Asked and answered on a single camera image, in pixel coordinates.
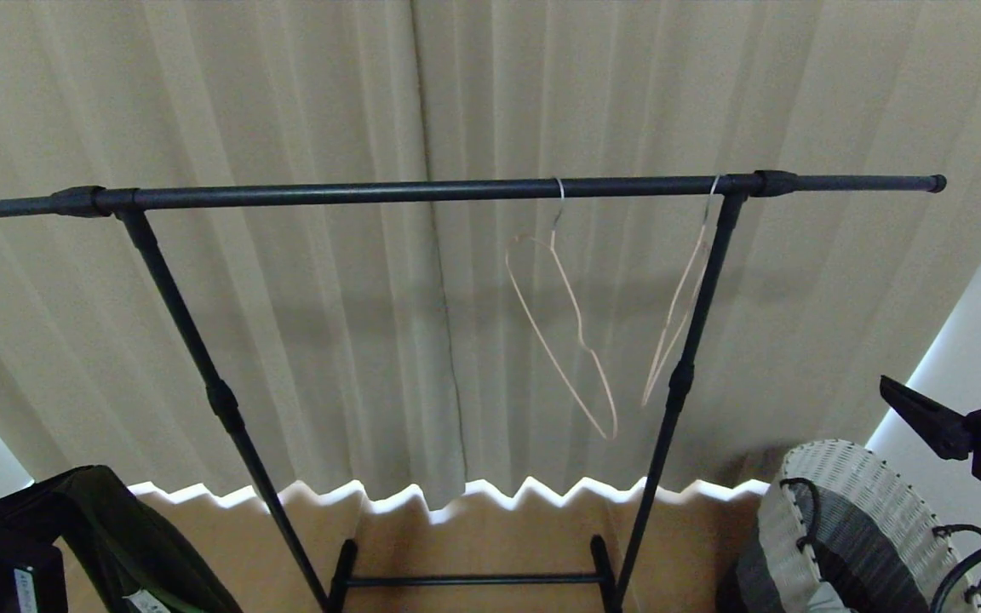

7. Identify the beige curtain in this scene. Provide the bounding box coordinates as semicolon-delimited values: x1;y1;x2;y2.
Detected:
0;0;981;525

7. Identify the pink clothes hanger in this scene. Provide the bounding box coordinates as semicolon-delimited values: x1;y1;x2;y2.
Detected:
641;175;722;409
504;177;620;442

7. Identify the white laundry basket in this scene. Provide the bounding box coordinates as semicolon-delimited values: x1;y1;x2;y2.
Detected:
716;438;981;613

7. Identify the black clothes rack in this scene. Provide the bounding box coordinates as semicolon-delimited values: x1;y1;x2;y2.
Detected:
0;170;948;613

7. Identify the green printed T-shirt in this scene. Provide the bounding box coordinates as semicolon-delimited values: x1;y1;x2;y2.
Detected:
0;464;245;613

